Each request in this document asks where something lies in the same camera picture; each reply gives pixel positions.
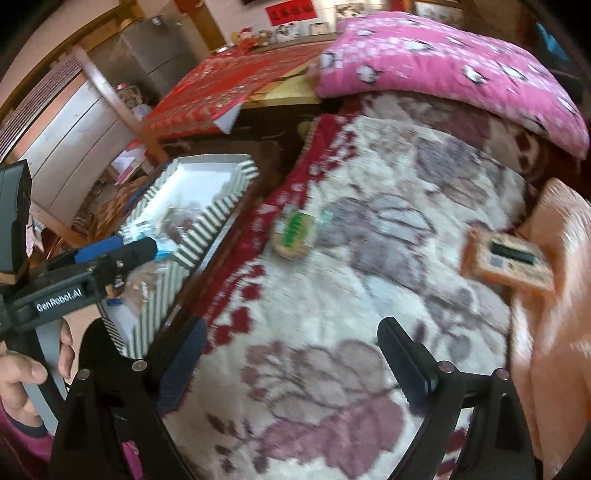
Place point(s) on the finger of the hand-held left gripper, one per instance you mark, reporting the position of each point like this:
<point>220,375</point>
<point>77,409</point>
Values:
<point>99,249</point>
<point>129,258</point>

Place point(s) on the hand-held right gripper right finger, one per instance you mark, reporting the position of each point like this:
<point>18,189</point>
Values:
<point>406,364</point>

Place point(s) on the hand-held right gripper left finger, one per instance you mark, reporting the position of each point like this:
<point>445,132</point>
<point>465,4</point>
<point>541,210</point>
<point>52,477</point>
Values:
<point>182,364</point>

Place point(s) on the striped gift box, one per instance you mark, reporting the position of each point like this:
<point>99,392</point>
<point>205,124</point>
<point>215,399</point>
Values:
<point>212,221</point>

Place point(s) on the orange wafer packet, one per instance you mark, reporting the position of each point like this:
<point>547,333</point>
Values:
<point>498,272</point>

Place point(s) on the round cracker packet green label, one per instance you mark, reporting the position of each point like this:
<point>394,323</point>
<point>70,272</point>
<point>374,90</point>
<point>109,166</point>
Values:
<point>295,233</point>

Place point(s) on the person's left forearm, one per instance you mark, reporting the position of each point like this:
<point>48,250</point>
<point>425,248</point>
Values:
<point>23,443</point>

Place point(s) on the person's left hand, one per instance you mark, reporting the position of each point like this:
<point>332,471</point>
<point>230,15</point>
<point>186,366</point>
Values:
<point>18,378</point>

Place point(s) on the small blue white packet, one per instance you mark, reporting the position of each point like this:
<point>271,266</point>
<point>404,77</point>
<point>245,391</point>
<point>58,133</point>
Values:
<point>111,302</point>

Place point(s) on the floral plush blanket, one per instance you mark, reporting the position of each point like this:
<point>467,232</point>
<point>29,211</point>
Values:
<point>369,300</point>

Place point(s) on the white slatted wooden chair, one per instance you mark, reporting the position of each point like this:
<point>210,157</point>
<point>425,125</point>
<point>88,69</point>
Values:
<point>69,124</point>

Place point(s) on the peach textured blanket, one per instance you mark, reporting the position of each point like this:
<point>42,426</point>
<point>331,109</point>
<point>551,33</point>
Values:
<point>554,346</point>

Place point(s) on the red patterned tablecloth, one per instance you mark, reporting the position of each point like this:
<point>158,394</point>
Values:
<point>217,92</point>

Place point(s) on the silver refrigerator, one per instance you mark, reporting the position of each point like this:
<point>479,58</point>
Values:
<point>161,50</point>

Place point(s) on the wooden table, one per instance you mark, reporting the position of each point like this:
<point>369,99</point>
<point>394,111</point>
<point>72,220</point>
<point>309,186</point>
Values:
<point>295,90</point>

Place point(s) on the santa plush toy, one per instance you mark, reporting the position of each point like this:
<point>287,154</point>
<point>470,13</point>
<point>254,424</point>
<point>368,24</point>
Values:
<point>244,39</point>

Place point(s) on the pink penguin pillow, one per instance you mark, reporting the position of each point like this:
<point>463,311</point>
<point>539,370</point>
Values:
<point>415,60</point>

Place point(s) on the photo frame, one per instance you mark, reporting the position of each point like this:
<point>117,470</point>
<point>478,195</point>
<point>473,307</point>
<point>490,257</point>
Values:
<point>291,30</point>

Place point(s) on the red wall banner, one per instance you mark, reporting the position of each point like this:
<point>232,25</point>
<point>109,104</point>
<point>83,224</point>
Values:
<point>291,11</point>

